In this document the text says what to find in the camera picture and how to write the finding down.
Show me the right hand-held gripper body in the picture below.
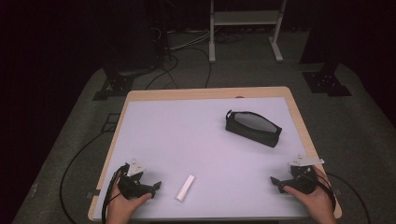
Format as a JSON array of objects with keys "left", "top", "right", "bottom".
[{"left": 280, "top": 153, "right": 325, "bottom": 195}]

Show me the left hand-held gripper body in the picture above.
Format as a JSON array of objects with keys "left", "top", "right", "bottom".
[{"left": 118, "top": 158, "right": 154, "bottom": 201}]

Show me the white eraser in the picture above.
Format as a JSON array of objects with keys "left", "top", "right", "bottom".
[{"left": 175, "top": 174, "right": 196, "bottom": 203}]

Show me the black pencil case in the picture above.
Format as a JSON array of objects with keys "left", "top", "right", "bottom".
[{"left": 224, "top": 109, "right": 283, "bottom": 148}]

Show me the person's left hand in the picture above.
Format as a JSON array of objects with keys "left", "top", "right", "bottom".
[{"left": 105, "top": 179, "right": 155, "bottom": 224}]

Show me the person's right hand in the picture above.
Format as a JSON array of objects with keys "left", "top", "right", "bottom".
[{"left": 282, "top": 165, "right": 338, "bottom": 224}]

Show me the white table mat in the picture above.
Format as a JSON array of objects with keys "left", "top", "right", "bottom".
[{"left": 92, "top": 96, "right": 310, "bottom": 221}]

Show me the black stand base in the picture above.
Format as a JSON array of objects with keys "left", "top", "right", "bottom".
[
  {"left": 92, "top": 59, "right": 158, "bottom": 102},
  {"left": 300, "top": 60, "right": 353, "bottom": 98}
]

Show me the white metal stand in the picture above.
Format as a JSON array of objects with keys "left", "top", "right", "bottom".
[{"left": 208, "top": 0, "right": 289, "bottom": 63}]

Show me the left hand-held gripper cable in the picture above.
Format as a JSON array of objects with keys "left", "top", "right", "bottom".
[{"left": 101, "top": 163, "right": 130, "bottom": 224}]

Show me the hand-held gripper cable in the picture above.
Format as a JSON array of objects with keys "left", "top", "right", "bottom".
[
  {"left": 311, "top": 171, "right": 372, "bottom": 224},
  {"left": 101, "top": 163, "right": 130, "bottom": 224}
]

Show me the right hand-held gripper cable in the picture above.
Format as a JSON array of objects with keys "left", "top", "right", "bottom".
[{"left": 311, "top": 171, "right": 372, "bottom": 224}]

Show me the black floor cable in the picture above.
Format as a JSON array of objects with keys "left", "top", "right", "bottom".
[{"left": 59, "top": 130, "right": 110, "bottom": 224}]

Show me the black floor frame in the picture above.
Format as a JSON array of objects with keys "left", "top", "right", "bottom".
[{"left": 100, "top": 112, "right": 121, "bottom": 133}]

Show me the bundle of floor cables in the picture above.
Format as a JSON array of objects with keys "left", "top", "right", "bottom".
[{"left": 143, "top": 27, "right": 247, "bottom": 91}]

